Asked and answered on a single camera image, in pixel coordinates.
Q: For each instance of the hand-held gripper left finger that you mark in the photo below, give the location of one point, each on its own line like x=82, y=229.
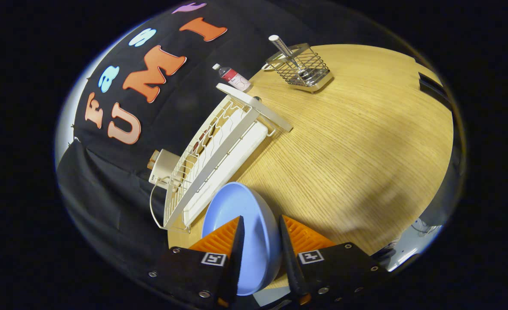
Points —
x=236, y=267

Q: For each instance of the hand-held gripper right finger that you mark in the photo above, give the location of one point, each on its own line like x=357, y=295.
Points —
x=290, y=267

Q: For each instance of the blue plate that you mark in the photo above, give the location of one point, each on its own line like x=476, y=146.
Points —
x=258, y=241

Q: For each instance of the white drip tray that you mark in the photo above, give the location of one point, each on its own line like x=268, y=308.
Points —
x=228, y=172

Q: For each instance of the white toaster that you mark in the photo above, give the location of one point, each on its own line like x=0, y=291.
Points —
x=163, y=165

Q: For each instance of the toast slice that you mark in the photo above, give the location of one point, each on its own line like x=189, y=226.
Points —
x=151, y=164

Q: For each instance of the red label water bottle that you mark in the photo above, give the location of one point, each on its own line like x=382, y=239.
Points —
x=236, y=79

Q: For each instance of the black table edge clamp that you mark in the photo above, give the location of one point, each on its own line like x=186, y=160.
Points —
x=429, y=79
x=437, y=97

